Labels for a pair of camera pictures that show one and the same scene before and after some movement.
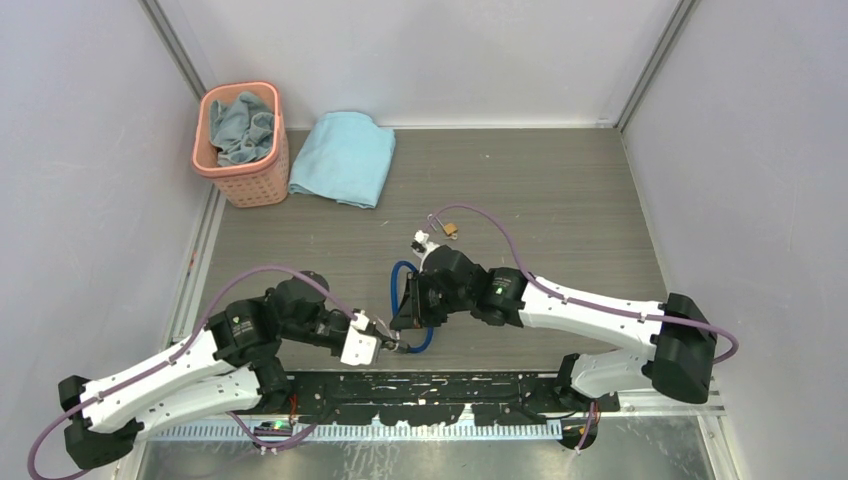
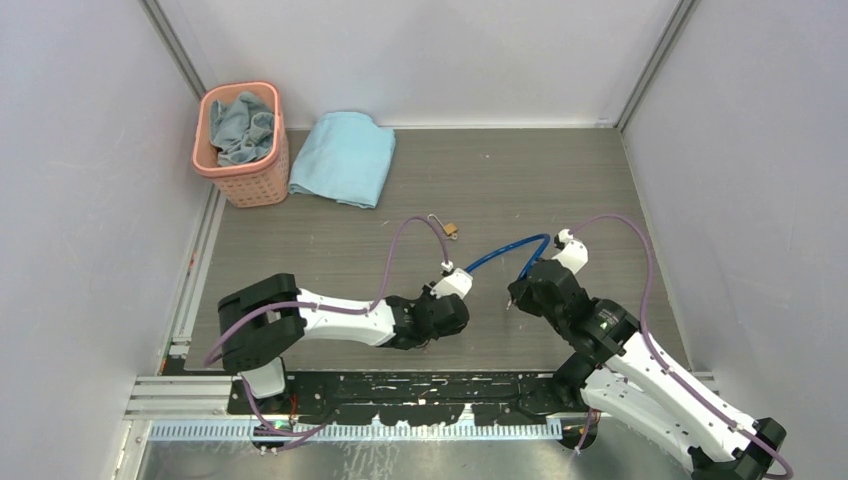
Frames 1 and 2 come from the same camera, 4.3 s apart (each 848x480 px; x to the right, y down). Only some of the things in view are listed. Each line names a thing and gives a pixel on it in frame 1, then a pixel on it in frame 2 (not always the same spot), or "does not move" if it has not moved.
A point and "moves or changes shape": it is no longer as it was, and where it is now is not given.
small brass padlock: (451, 229) does not move
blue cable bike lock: (402, 347) moves or changes shape
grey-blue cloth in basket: (241, 129) does not move
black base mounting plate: (428, 397) does not move
